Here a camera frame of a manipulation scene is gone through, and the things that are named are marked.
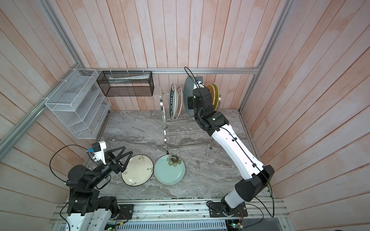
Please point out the rolled paper tube in basket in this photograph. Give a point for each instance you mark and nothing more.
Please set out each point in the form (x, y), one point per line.
(129, 79)

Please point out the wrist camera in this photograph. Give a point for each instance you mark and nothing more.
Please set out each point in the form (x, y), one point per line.
(199, 80)
(97, 152)

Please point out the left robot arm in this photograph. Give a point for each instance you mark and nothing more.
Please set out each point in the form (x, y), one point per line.
(86, 210)

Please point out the orange sunburst plate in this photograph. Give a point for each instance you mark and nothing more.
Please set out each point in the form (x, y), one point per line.
(179, 102)

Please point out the white wire mesh shelf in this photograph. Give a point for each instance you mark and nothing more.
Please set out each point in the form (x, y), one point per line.
(80, 109)

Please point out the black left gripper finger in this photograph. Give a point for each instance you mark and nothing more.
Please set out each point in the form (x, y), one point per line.
(116, 153)
(123, 160)

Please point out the black mesh wall basket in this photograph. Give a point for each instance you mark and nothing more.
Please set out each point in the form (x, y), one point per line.
(123, 90)

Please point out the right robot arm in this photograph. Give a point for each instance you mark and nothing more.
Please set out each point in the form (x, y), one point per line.
(256, 176)

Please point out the white plate with text rim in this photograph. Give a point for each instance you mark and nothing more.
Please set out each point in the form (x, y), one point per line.
(173, 101)

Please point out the stainless steel dish rack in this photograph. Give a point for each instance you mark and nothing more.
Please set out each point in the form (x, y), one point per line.
(182, 131)

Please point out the dark teal ceramic plate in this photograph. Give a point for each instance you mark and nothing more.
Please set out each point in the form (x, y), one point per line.
(188, 96)

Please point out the cream floral plate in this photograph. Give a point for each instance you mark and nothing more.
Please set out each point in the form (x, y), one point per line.
(138, 171)

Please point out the yellow green woven plate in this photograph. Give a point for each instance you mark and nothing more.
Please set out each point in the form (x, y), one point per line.
(216, 96)

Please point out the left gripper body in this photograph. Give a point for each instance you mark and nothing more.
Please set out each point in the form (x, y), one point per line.
(113, 167)

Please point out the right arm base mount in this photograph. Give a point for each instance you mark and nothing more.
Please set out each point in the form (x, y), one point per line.
(221, 210)

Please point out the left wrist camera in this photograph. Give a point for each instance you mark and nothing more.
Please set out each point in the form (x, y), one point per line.
(97, 152)

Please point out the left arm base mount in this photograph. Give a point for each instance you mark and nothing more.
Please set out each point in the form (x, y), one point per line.
(126, 211)

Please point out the orange woven bamboo plate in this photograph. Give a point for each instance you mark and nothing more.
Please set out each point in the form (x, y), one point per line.
(211, 88)

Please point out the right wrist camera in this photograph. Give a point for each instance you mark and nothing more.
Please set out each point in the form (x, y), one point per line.
(199, 80)

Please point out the light green flower plate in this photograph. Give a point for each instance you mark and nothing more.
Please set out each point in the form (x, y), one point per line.
(169, 169)

